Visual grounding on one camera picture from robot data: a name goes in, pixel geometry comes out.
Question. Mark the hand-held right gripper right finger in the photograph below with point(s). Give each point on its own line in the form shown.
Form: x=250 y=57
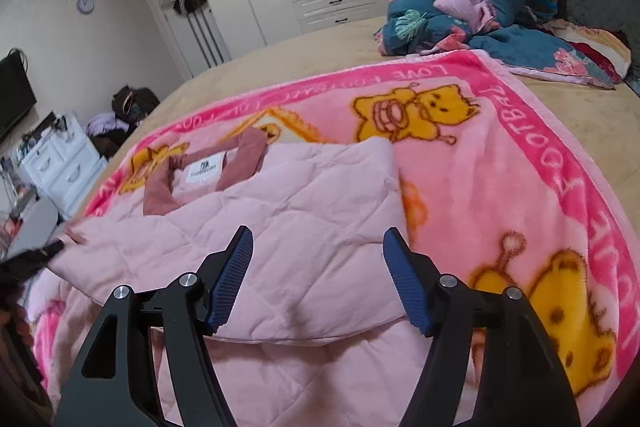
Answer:
x=400 y=277

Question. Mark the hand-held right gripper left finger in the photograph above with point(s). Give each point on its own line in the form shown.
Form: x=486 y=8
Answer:
x=232 y=277

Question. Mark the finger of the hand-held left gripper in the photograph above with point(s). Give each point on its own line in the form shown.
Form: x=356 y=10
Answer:
x=50 y=251

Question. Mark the pink quilted jacket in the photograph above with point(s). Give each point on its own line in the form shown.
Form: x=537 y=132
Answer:
x=300 y=217

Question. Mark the purple clothes pile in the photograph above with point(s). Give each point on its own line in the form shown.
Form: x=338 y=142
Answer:
x=102 y=124

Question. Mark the white dresser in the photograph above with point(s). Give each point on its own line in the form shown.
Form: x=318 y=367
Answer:
x=65 y=162

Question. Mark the pink printed bear blanket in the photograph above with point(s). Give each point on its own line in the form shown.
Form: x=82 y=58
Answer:
x=500 y=167

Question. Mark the black television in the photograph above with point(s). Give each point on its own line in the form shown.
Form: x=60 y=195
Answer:
x=12 y=97

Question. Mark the dark brown bag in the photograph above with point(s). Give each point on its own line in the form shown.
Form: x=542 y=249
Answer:
x=135 y=104

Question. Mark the bed with beige sheet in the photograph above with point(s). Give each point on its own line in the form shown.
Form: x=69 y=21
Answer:
x=300 y=52

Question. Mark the yellow and red blanket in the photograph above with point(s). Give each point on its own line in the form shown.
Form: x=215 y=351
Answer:
x=595 y=44

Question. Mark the round wall clock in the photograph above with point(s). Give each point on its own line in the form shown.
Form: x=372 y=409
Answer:
x=86 y=4

